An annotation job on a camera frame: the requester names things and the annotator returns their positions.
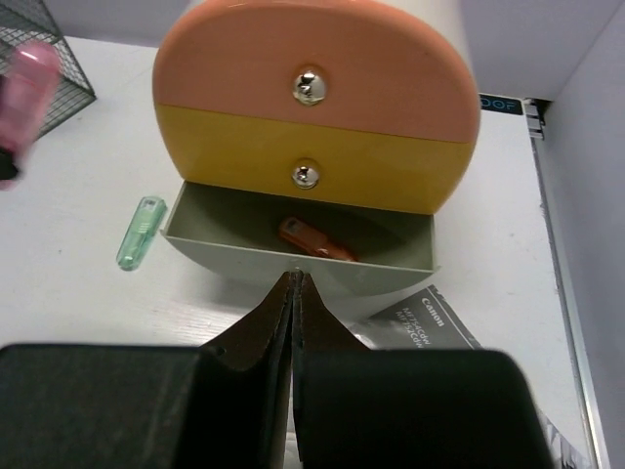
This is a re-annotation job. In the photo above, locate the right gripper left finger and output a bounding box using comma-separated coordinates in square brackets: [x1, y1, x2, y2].
[200, 273, 296, 468]

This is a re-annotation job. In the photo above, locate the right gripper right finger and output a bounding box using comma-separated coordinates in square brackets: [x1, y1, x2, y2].
[292, 274, 391, 468]

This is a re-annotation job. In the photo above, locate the grey bottom drawer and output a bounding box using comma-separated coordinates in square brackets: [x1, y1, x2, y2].
[163, 183, 438, 322]

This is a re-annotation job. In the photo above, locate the grey setup guide booklet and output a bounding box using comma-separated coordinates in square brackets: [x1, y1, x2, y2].
[349, 284, 592, 468]

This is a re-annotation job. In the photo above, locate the orange correction tape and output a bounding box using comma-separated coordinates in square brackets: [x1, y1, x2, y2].
[278, 217, 357, 262]

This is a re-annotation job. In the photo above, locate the green correction tape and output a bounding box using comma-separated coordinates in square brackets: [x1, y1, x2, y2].
[116, 195, 167, 272]

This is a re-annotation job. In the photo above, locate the yellow drawer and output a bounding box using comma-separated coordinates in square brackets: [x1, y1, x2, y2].
[154, 105, 475, 215]

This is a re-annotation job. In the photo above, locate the orange top drawer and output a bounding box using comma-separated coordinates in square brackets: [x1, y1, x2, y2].
[150, 0, 482, 144]

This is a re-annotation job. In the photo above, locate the pink correction tape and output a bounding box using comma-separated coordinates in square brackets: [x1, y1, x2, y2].
[1, 41, 61, 190]

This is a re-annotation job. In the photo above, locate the green wire mesh organizer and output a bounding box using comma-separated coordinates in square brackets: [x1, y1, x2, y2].
[1, 1, 96, 136]

